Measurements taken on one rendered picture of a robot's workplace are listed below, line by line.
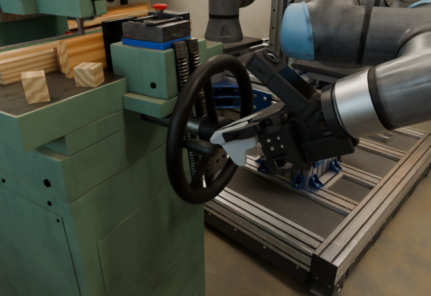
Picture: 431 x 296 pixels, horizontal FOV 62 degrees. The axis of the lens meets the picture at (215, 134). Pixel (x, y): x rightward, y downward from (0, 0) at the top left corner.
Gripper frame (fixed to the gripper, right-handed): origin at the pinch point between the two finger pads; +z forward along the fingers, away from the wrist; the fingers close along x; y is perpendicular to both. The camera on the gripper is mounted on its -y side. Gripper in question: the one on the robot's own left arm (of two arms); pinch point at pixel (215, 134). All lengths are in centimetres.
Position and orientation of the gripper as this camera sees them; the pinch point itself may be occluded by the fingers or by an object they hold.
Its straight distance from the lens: 56.0
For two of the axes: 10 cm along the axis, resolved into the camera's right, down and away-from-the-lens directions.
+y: 4.3, 8.9, 1.6
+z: -7.4, 2.4, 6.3
